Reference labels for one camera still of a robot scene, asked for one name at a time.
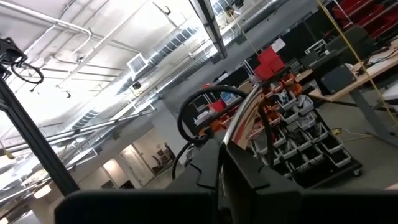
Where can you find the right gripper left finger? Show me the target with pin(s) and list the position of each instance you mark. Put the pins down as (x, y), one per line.
(205, 168)

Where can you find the red shelf rack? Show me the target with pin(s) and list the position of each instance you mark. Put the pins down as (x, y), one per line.
(373, 18)

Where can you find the red storage bin stack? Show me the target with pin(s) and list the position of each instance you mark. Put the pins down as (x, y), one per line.
(269, 63)

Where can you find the black box on wooden desk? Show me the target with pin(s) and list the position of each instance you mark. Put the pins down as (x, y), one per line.
(337, 79)

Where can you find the black aluminium frame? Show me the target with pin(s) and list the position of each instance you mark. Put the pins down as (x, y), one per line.
(37, 146)

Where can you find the wooden desk with grey legs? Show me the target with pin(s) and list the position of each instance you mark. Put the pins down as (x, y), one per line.
(367, 74)

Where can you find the black parts bin cart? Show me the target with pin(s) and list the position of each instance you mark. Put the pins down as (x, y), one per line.
(311, 149)

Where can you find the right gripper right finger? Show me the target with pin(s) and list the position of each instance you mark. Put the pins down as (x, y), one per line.
(258, 186)

